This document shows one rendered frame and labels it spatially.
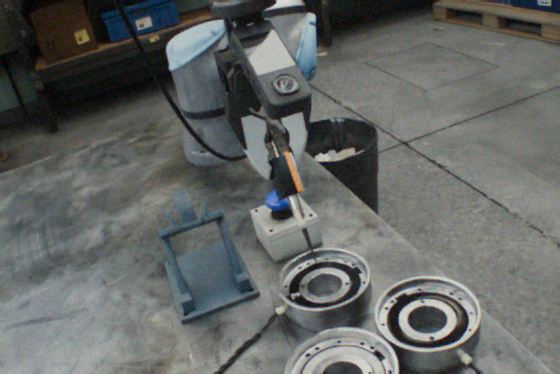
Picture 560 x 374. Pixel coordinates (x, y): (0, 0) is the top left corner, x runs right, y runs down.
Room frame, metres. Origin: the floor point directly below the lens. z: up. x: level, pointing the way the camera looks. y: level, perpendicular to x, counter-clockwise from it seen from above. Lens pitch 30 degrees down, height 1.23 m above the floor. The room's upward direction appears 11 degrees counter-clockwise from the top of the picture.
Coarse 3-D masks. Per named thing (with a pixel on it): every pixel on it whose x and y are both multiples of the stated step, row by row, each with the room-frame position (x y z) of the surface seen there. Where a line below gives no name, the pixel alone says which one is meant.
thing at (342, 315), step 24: (288, 264) 0.50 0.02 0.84; (312, 264) 0.50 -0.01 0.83; (360, 264) 0.48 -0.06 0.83; (288, 288) 0.47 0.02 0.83; (312, 288) 0.48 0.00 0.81; (336, 288) 0.48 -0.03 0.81; (360, 288) 0.44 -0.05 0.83; (288, 312) 0.44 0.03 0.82; (312, 312) 0.41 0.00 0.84; (336, 312) 0.41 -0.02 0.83; (360, 312) 0.42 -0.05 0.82
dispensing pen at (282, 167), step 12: (276, 144) 0.58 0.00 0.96; (276, 156) 0.57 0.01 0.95; (276, 168) 0.54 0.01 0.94; (288, 168) 0.54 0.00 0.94; (276, 180) 0.55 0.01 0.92; (288, 180) 0.54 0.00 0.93; (276, 192) 0.56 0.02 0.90; (288, 192) 0.53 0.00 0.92; (300, 204) 0.54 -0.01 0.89; (300, 216) 0.52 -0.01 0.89; (300, 228) 0.52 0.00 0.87; (312, 252) 0.50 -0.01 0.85
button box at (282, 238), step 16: (256, 208) 0.63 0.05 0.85; (288, 208) 0.60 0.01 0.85; (304, 208) 0.60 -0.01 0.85; (256, 224) 0.61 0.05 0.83; (272, 224) 0.58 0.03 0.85; (288, 224) 0.57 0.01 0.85; (272, 240) 0.56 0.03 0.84; (288, 240) 0.56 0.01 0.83; (304, 240) 0.57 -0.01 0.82; (320, 240) 0.58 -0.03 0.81; (272, 256) 0.56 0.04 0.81; (288, 256) 0.56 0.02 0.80
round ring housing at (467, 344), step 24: (408, 288) 0.43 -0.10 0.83; (432, 288) 0.42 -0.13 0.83; (456, 288) 0.41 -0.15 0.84; (384, 312) 0.40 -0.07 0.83; (408, 312) 0.39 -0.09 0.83; (432, 312) 0.40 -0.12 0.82; (480, 312) 0.36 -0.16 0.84; (384, 336) 0.36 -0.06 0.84; (432, 336) 0.36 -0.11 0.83; (408, 360) 0.34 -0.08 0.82; (432, 360) 0.33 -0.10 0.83; (456, 360) 0.33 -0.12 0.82
